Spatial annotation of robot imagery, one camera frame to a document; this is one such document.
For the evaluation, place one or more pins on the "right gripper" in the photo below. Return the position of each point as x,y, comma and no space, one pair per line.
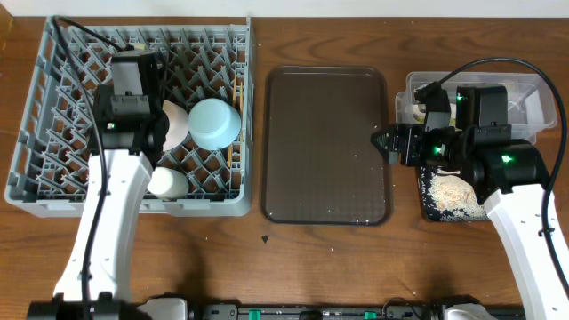
402,137

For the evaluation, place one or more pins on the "green orange snack wrapper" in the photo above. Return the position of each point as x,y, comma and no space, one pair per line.
421,119

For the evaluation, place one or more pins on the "light blue bowl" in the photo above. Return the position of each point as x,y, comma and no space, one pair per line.
208,123

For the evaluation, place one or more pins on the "white bowl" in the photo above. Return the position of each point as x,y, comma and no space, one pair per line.
178,125

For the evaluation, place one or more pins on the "white cup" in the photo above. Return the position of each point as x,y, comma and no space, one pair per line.
167,183

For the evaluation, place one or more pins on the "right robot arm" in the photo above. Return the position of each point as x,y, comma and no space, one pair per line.
524,219

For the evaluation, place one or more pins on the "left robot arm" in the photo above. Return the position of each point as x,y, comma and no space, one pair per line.
127,138

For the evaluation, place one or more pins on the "black waste tray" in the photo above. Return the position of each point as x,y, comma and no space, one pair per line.
488,168

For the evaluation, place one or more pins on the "spilled rice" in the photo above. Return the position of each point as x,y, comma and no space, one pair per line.
445,197

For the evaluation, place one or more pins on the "dark brown serving tray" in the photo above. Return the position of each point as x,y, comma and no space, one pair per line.
320,167

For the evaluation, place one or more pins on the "clear plastic bin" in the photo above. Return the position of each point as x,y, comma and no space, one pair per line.
531,104

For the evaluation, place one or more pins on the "grey plastic dish rack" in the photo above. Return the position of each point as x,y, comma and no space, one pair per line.
49,170

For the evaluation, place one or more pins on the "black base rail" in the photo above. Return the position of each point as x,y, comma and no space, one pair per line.
457,307

